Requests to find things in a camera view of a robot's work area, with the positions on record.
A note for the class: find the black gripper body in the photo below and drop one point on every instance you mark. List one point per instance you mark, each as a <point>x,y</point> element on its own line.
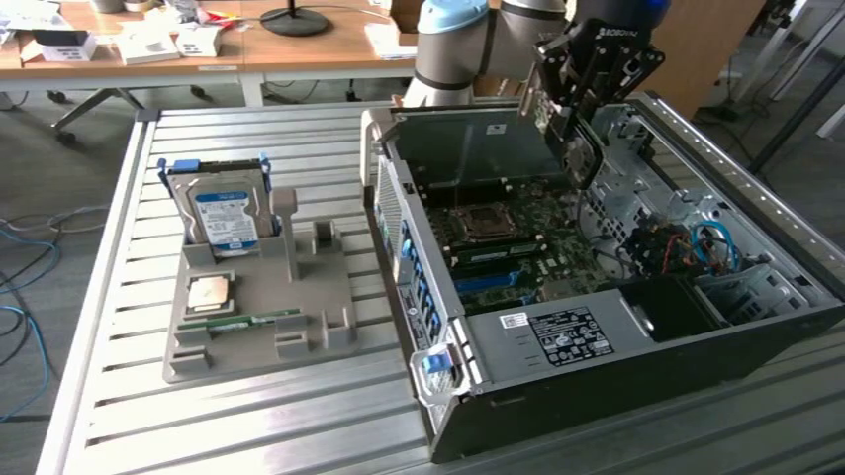
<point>621,20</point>

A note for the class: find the black graphics card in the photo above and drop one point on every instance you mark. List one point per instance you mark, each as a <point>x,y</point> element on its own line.
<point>581,153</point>

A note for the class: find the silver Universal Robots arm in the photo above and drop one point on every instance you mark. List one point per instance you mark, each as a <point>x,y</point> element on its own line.
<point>449,54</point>

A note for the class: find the wooden partition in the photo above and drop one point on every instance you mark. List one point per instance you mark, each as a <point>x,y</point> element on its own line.
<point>713,49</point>

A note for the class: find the brown cardboard box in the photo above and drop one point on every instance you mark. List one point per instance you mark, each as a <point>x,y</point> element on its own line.
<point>406,15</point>

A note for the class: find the white booklet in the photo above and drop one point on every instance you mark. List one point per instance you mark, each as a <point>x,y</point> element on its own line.
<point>390,42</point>

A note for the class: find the perforated metal drive cage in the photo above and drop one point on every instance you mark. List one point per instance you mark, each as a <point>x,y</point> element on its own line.
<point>621,208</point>

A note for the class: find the green motherboard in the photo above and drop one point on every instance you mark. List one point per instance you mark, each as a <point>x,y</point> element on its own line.
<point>568,247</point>

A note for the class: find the long black expansion slot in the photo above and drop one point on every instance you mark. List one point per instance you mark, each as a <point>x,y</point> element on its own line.
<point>489,269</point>

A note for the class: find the black round lamp base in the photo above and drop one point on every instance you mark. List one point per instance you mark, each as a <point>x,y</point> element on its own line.
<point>294,22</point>

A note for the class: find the blue expansion slot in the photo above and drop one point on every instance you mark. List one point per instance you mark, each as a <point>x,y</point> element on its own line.
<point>485,285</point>

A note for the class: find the metal disk bay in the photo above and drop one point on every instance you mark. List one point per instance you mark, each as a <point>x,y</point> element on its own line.
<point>753,297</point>

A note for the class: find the small white printed box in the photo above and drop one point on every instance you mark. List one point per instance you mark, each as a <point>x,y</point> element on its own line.
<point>198,42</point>

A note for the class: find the grey power supply unit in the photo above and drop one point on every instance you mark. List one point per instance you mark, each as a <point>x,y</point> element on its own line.
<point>503,346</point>

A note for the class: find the hard disk with blue carrier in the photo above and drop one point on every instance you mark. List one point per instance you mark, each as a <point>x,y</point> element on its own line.
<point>225,218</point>

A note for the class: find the blue case release latch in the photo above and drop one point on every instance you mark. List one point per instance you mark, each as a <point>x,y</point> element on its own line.
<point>436,363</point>

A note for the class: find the flat white box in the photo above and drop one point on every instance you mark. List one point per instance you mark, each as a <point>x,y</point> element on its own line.
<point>149,47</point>

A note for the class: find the grey parts rack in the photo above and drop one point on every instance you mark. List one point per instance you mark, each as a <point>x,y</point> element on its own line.
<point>265,292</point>

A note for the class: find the tape roll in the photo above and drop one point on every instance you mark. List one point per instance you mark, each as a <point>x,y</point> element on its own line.
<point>139,5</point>

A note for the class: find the open black PC case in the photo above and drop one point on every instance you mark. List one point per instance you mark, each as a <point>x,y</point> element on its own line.
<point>595,396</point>

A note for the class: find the CPU chip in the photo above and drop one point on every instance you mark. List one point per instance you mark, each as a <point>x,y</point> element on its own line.
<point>208,292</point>

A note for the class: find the grey cup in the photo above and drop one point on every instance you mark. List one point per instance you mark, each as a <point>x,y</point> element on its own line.
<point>109,5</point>

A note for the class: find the green RAM stick with label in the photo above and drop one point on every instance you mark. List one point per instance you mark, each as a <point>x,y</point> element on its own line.
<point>232,322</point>

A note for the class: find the white box with black lid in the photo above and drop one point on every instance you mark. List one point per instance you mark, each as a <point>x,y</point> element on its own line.
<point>66,47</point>

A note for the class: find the stack of papers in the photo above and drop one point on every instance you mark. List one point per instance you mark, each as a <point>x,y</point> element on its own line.
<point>34,15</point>

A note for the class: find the white desk frame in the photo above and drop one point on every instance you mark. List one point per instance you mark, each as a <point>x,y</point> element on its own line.
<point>772,44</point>

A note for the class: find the wooden desk with white frame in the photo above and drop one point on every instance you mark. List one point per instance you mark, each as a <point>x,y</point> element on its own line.
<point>317,54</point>
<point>99,69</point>

